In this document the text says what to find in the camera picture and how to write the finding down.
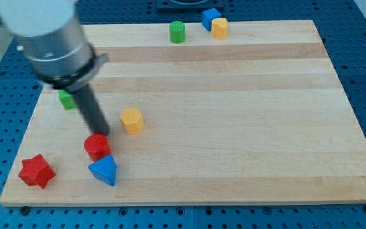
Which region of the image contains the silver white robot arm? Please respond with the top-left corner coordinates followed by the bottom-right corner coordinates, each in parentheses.
top-left (0, 0), bottom-right (109, 92)

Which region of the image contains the green star block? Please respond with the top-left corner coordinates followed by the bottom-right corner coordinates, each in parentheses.
top-left (58, 90), bottom-right (77, 110)

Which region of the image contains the red star block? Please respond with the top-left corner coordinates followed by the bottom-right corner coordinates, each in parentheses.
top-left (18, 154), bottom-right (56, 189)

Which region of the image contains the yellow hexagon block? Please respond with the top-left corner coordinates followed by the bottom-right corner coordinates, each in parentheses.
top-left (119, 107), bottom-right (144, 135)

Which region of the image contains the wooden board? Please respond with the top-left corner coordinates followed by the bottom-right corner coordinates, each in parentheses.
top-left (0, 20), bottom-right (366, 207)

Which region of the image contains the green cylinder block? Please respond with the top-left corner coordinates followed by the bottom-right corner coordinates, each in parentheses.
top-left (169, 21), bottom-right (186, 44)

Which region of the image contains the red cylinder block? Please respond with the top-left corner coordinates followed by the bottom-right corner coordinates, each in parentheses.
top-left (84, 134), bottom-right (112, 162)

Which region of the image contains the blue triangle block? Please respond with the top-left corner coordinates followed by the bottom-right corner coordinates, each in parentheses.
top-left (88, 155), bottom-right (117, 186)

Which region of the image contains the yellow heart block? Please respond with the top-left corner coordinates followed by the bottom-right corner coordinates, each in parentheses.
top-left (211, 18), bottom-right (228, 39)

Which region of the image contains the black cylindrical pointer tool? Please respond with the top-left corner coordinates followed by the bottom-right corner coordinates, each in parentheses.
top-left (71, 84), bottom-right (110, 136)

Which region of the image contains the blue cube block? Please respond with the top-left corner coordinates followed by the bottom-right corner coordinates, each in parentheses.
top-left (201, 8), bottom-right (222, 31)

